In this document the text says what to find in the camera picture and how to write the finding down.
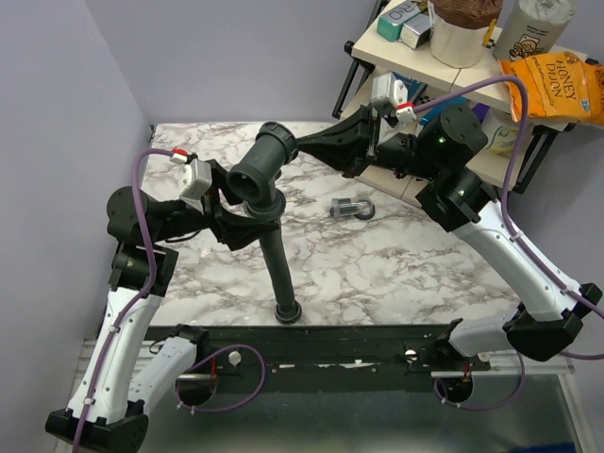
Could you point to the teal green box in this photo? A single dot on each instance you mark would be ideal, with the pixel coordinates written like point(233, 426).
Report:
point(390, 22)

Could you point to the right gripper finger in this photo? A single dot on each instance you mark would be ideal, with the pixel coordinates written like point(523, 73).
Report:
point(351, 136)
point(349, 163)

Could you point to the orange honey dijon chip bag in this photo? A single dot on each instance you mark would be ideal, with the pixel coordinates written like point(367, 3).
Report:
point(560, 87)

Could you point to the white round container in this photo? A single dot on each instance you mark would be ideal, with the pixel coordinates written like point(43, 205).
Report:
point(501, 131)

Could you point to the silver small box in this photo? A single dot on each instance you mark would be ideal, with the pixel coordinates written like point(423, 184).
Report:
point(416, 31)

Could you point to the grey cylindrical canister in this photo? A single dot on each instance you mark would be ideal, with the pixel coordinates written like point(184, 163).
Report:
point(532, 28)

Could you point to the purple white carton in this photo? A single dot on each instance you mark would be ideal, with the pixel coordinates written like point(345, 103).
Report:
point(481, 111)

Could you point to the clear plastic pipe fitting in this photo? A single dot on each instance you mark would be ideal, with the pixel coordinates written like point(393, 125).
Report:
point(362, 209)

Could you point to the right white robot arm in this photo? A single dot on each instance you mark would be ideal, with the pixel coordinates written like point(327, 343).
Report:
point(552, 304)

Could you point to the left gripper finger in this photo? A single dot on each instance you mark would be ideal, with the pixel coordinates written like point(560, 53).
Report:
point(237, 232)
point(219, 184)

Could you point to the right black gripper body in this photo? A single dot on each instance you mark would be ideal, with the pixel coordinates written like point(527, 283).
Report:
point(400, 155)

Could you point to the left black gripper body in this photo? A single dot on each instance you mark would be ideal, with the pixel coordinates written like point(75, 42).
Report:
point(181, 221)

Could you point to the white tub brown lid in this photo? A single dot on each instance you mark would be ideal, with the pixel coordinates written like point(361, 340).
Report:
point(458, 29)

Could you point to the aluminium frame rail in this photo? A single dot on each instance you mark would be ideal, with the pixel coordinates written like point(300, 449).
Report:
point(498, 364)

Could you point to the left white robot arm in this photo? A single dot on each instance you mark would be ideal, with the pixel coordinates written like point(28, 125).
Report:
point(110, 410)

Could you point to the blue product box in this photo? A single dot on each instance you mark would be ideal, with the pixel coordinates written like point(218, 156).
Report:
point(416, 90)

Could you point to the grey T pipe fitting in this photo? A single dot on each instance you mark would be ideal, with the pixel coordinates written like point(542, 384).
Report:
point(253, 178)

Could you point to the cream tiered shelf rack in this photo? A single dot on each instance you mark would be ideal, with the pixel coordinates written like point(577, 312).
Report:
point(454, 196)

